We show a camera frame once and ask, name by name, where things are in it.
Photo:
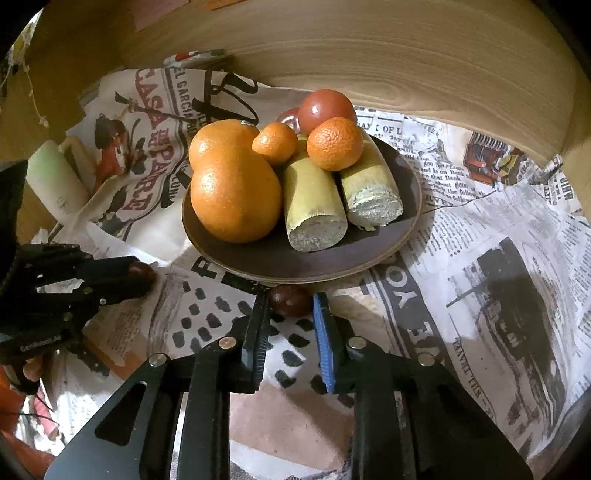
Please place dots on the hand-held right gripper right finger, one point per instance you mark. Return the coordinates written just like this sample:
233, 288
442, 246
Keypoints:
323, 341

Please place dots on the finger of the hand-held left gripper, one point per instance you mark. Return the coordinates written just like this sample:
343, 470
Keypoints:
111, 277
94, 357

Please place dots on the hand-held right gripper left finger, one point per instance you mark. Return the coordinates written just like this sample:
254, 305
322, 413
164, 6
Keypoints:
262, 332

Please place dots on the dark brown chestnut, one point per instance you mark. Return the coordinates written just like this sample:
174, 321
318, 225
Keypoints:
144, 274
291, 301

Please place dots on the dark brown round plate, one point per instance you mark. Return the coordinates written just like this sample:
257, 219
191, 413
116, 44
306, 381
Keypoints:
277, 261

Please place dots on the large orange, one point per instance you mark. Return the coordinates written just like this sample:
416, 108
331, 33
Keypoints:
221, 138
235, 203

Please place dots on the green sugarcane piece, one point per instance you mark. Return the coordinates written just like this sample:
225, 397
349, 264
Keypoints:
369, 189
314, 207

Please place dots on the small mandarin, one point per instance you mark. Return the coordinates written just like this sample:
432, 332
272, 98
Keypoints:
274, 143

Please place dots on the medium mandarin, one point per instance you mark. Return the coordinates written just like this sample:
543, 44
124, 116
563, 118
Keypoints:
334, 144

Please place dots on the small red tomato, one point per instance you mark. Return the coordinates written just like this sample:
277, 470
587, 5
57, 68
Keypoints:
288, 121

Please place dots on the large red tomato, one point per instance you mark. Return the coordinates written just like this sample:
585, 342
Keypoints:
328, 108

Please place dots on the person's left hand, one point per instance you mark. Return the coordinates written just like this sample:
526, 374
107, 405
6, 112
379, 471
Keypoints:
32, 371

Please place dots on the cream white bottle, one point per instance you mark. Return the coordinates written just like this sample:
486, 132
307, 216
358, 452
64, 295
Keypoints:
57, 180

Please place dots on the newspaper print tablecloth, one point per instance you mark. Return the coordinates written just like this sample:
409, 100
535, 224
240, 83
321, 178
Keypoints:
461, 230

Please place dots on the red and white marker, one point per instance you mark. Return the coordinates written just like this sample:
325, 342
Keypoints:
182, 56

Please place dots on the pink sticky note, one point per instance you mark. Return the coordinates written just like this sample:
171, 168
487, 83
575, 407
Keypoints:
157, 14

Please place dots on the orange sticky note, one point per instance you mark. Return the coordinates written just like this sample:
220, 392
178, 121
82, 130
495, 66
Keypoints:
221, 3

